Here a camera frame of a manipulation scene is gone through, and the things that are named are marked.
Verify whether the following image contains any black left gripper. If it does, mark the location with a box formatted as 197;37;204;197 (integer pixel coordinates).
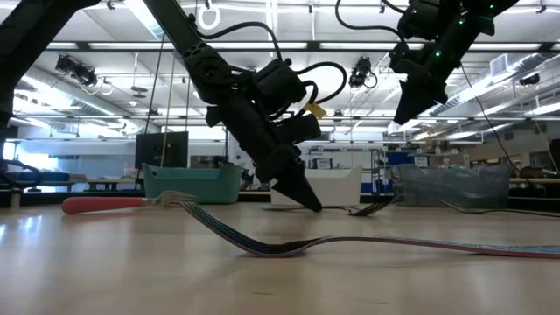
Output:
207;94;324;214

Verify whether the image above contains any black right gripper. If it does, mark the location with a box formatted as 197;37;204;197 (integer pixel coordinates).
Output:
388;41;450;125

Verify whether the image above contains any black fork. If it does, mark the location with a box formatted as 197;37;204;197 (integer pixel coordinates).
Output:
438;199;560;219
344;197;397;217

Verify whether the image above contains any iridescent blue fork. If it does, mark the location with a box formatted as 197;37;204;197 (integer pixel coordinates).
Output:
180;199;560;259

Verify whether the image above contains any red-handled silver fork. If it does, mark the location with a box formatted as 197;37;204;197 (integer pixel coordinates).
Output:
60;190;199;216

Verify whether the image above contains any white plastic bin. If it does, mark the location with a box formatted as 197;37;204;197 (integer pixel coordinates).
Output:
269;164;364;207

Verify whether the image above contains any teal plastic bin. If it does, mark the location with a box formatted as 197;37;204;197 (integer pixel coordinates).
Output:
142;162;244;205

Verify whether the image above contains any grey translucent plastic bin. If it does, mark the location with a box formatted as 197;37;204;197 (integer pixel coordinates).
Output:
392;163;512;209

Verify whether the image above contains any wooden background table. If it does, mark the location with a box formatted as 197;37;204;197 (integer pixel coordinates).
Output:
509;176;560;186

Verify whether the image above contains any black monitor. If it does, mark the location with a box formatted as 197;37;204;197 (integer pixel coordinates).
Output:
134;130;190;171

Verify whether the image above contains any black ceiling-mounted device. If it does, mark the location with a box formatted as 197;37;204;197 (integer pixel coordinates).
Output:
54;54;100;88

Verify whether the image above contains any dark background workbench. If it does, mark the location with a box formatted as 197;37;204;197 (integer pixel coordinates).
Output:
0;170;137;193

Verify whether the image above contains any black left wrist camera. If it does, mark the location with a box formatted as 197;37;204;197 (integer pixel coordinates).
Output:
283;114;324;148

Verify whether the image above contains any black ceiling camera with cable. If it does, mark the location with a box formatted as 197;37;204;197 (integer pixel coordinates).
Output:
347;55;379;89

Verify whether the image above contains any thin black hanging cable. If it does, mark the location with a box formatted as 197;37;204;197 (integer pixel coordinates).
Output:
458;65;526;176

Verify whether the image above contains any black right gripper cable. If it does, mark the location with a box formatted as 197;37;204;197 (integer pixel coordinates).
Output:
334;0;408;45

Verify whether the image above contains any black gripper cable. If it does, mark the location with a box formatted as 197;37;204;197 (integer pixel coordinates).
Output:
334;0;408;45
196;19;347;119

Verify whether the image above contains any silver ventilation duct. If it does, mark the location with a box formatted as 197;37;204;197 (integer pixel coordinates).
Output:
17;52;150;132
428;52;560;119

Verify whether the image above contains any black overhead frame beam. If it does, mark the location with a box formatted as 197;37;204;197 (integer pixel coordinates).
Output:
43;40;560;53

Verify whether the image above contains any yellow hanging strap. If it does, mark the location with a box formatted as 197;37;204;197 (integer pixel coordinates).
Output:
159;56;176;167

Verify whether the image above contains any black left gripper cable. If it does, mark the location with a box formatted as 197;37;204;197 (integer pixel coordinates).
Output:
196;19;347;119

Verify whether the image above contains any white hanging ring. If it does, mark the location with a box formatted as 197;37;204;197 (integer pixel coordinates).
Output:
197;3;221;32

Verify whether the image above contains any black aluminium table frame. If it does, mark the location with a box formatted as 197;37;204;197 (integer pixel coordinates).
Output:
0;188;560;210

